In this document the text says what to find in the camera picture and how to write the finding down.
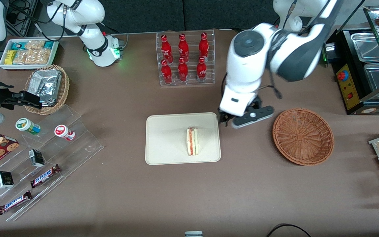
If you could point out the small grey device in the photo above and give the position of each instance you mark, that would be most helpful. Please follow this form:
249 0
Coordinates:
193 234

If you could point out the green lid white cup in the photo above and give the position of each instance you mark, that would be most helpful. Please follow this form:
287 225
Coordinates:
26 125

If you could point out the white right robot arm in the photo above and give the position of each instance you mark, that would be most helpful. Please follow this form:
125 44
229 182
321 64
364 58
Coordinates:
87 29

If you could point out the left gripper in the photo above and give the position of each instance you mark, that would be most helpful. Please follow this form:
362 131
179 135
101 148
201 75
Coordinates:
223 118

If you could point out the cream plastic tray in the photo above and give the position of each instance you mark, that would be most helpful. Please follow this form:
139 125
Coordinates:
166 138

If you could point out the black food warmer machine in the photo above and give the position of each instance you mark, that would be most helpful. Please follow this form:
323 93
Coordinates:
349 89

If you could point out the clear acrylic bottle rack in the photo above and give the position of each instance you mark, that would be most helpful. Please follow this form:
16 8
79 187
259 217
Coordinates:
191 82

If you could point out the triangle sandwich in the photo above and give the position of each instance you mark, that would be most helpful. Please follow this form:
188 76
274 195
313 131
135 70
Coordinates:
192 141

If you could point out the teal snack packet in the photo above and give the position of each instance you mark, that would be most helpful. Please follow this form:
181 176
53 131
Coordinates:
48 45
18 45

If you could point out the silver foil pack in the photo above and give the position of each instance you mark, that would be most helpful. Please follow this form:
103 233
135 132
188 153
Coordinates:
46 84

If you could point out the wicker basket with foil packs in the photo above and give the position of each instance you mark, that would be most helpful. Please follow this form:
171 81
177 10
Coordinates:
65 85

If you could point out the yellow snack packet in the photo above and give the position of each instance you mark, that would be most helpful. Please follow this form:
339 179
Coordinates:
10 57

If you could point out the empty brown wicker basket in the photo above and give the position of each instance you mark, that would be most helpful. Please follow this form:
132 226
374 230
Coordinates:
303 136

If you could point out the clear bag of crackers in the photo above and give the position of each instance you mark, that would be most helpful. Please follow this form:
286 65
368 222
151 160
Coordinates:
21 57
39 56
35 44

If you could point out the red cola bottle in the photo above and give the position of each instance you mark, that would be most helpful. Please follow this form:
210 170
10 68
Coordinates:
201 69
166 49
166 73
183 70
183 48
204 46

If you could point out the white snack tray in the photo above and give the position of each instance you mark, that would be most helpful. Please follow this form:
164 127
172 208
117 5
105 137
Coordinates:
2 64

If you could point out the clear acrylic stepped display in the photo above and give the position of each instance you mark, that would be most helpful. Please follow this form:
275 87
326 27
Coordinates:
84 144

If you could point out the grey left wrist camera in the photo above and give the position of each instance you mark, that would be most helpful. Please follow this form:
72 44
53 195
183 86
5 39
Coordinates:
253 116

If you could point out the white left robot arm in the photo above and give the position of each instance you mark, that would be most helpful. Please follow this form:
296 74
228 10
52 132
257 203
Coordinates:
248 59

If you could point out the red lid white cup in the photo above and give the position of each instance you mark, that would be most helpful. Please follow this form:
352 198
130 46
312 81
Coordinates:
63 131

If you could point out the Snickers chocolate bar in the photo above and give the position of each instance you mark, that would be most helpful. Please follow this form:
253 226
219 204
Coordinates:
14 202
44 176

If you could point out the small black carton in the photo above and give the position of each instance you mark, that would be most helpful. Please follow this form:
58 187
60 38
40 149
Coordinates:
4 179
37 158

